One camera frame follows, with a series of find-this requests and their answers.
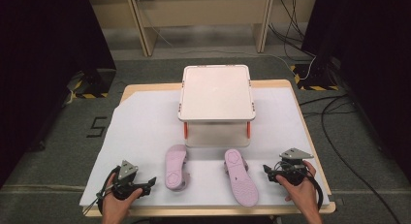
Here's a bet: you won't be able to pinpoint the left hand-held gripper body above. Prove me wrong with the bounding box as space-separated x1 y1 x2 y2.
111 159 152 201

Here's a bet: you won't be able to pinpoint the beige wooden desk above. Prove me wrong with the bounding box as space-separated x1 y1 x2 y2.
86 0 320 58

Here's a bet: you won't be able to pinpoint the black floor cables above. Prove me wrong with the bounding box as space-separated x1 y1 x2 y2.
298 93 402 224

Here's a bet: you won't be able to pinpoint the person's left hand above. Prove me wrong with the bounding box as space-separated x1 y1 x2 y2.
101 173 144 216

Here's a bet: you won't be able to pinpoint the black curtain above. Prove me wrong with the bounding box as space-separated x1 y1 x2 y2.
301 0 411 183
0 0 116 188

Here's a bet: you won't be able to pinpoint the person's right hand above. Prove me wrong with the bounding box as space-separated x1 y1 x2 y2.
275 160 321 215

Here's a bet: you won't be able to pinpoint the stand base with hazard tape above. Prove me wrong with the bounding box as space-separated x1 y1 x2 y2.
66 68 117 100
290 62 340 92

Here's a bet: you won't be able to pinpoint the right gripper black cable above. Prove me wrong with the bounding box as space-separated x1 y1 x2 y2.
302 175 325 212

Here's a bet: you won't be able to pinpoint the pink sandal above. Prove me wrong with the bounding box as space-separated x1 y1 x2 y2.
164 144 192 192
223 148 260 208

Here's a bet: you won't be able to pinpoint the white table sheet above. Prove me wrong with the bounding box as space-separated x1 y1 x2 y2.
79 86 331 208

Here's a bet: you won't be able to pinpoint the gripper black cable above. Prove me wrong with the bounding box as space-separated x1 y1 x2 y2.
81 166 121 217
302 175 325 212

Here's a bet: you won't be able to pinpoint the black cable bundle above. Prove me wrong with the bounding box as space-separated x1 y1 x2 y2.
267 0 317 59

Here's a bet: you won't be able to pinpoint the wooden table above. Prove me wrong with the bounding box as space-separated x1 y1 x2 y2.
83 79 337 218

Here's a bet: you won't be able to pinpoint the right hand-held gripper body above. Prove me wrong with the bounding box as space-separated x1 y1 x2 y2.
272 147 315 186

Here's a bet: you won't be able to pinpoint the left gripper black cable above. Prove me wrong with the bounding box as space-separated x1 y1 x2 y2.
81 166 121 217

